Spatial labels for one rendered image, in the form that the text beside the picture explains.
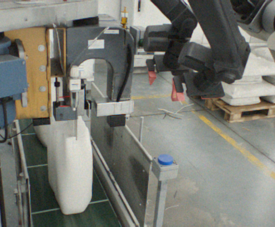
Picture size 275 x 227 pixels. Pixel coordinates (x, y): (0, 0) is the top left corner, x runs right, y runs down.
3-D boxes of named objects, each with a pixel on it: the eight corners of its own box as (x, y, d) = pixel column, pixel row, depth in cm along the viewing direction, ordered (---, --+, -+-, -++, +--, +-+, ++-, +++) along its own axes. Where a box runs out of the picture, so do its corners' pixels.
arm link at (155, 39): (196, 20, 91) (187, 6, 98) (154, 18, 89) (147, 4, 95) (187, 59, 99) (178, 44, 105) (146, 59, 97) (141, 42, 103)
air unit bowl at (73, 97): (79, 108, 120) (79, 91, 118) (70, 109, 119) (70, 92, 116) (77, 105, 123) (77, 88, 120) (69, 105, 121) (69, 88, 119)
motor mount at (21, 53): (32, 108, 99) (29, 51, 92) (7, 109, 97) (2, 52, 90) (23, 76, 123) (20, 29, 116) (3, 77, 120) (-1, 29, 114)
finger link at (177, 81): (162, 88, 100) (175, 73, 92) (184, 87, 103) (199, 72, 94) (167, 111, 98) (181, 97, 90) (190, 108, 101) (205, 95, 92)
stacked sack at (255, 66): (286, 77, 381) (289, 64, 375) (234, 80, 357) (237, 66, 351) (260, 66, 417) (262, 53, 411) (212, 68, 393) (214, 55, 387)
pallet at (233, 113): (310, 112, 424) (313, 101, 418) (229, 123, 378) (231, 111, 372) (263, 88, 493) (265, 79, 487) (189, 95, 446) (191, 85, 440)
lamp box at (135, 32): (146, 54, 127) (149, 29, 123) (135, 55, 125) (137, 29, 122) (139, 49, 133) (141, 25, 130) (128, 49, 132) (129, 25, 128)
